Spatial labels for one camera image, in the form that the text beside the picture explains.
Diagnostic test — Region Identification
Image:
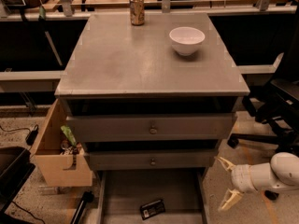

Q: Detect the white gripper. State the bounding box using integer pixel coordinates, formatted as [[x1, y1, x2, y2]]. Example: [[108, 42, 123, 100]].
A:
[[216, 156, 275, 211]]

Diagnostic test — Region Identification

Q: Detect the black rxbar chocolate bar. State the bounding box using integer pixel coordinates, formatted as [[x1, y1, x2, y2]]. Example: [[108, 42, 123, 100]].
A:
[[139, 199, 165, 220]]

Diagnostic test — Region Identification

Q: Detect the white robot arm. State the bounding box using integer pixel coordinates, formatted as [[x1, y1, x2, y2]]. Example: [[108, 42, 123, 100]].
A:
[[216, 152, 299, 211]]

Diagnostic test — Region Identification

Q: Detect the grey middle drawer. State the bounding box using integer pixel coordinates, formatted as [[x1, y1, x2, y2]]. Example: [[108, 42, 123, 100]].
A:
[[85, 149, 217, 171]]

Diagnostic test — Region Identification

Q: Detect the grey top drawer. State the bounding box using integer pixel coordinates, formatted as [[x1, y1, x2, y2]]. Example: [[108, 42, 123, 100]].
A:
[[66, 113, 236, 143]]

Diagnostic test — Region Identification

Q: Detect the grey open bottom drawer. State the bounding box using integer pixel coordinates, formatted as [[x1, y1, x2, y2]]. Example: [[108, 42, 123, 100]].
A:
[[96, 169, 212, 224]]

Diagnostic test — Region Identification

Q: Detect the grey drawer cabinet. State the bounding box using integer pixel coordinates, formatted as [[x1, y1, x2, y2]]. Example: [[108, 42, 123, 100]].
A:
[[54, 12, 250, 173]]

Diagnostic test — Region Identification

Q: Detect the black office chair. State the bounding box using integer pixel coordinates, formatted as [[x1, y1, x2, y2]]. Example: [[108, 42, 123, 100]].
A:
[[226, 3, 299, 202]]

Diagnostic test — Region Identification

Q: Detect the black tripod leg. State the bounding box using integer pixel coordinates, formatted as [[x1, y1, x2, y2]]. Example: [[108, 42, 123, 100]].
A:
[[70, 191, 94, 224]]

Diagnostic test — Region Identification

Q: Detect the white ceramic bowl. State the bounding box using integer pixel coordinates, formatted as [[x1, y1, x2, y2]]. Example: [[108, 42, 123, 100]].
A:
[[169, 27, 206, 56]]

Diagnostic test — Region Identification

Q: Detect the green snack packet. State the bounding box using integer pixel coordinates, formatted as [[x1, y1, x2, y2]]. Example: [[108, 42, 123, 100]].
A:
[[61, 125, 77, 147]]

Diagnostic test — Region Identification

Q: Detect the wooden side box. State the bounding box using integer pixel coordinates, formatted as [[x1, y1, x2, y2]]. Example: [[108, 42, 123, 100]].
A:
[[33, 100, 93, 187]]

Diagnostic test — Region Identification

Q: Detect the gold soda can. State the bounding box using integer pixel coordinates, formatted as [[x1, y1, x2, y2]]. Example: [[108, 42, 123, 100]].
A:
[[129, 0, 145, 26]]

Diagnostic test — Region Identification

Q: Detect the black power adapter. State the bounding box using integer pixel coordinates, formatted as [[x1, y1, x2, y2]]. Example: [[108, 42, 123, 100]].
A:
[[25, 125, 39, 146]]

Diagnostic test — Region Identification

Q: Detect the black bin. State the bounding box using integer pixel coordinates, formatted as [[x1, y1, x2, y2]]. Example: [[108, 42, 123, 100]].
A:
[[0, 147, 36, 214]]

